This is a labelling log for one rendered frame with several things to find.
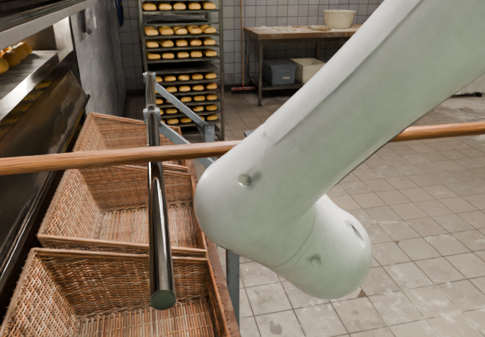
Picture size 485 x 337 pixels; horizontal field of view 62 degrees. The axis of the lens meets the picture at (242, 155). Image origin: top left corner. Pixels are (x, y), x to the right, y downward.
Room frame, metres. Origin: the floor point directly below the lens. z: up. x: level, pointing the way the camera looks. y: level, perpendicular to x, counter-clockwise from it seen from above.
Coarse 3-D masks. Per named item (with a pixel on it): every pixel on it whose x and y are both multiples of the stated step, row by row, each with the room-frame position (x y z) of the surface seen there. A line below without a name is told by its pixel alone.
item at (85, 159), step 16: (416, 128) 0.82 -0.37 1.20; (432, 128) 0.82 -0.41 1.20; (448, 128) 0.83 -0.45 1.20; (464, 128) 0.84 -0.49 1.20; (480, 128) 0.85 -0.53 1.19; (192, 144) 0.72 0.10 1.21; (208, 144) 0.72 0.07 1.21; (224, 144) 0.72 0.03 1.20; (0, 160) 0.64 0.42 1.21; (16, 160) 0.64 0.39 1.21; (32, 160) 0.65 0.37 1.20; (48, 160) 0.65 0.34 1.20; (64, 160) 0.65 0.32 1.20; (80, 160) 0.66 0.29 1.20; (96, 160) 0.66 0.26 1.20; (112, 160) 0.67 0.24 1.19; (128, 160) 0.68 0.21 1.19; (144, 160) 0.68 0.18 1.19; (160, 160) 0.69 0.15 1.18
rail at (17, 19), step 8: (64, 0) 1.31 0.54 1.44; (72, 0) 1.39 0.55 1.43; (80, 0) 1.55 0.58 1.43; (40, 8) 0.96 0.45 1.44; (48, 8) 1.03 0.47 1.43; (56, 8) 1.12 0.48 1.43; (64, 8) 1.24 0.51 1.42; (8, 16) 0.73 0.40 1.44; (16, 16) 0.77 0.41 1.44; (24, 16) 0.81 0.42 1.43; (32, 16) 0.87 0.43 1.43; (40, 16) 0.94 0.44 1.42; (0, 24) 0.67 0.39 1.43; (8, 24) 0.71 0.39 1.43; (16, 24) 0.75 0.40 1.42
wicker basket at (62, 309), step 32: (32, 256) 0.85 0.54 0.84; (64, 256) 0.88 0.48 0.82; (96, 256) 0.90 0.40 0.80; (128, 256) 0.92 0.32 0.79; (32, 288) 0.77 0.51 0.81; (96, 288) 0.90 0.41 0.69; (128, 288) 0.92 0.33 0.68; (32, 320) 0.70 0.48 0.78; (64, 320) 0.82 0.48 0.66; (96, 320) 0.88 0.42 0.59; (128, 320) 0.88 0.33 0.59; (160, 320) 0.88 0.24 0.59; (224, 320) 0.74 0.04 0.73
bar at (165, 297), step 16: (144, 80) 1.51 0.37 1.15; (144, 112) 1.04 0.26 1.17; (192, 112) 1.55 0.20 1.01; (160, 128) 1.05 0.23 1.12; (208, 128) 1.55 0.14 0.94; (176, 144) 1.06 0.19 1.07; (208, 160) 1.08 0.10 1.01; (160, 176) 0.65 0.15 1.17; (160, 192) 0.59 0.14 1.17; (160, 208) 0.54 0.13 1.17; (160, 224) 0.49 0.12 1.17; (160, 240) 0.45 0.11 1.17; (160, 256) 0.42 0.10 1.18; (160, 272) 0.39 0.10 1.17; (160, 288) 0.36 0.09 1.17; (160, 304) 0.35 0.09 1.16
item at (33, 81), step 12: (48, 60) 1.74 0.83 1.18; (60, 60) 1.74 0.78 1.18; (36, 72) 1.50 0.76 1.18; (48, 72) 1.50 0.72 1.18; (60, 72) 1.67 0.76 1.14; (24, 84) 1.30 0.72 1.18; (36, 84) 1.31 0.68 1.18; (48, 84) 1.45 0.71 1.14; (12, 96) 1.16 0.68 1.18; (24, 96) 1.16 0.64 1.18; (36, 96) 1.27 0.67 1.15; (0, 108) 1.04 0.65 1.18; (12, 108) 1.04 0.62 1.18; (24, 108) 1.13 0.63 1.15; (0, 120) 0.94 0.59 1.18; (12, 120) 1.02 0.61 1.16; (0, 132) 0.92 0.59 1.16
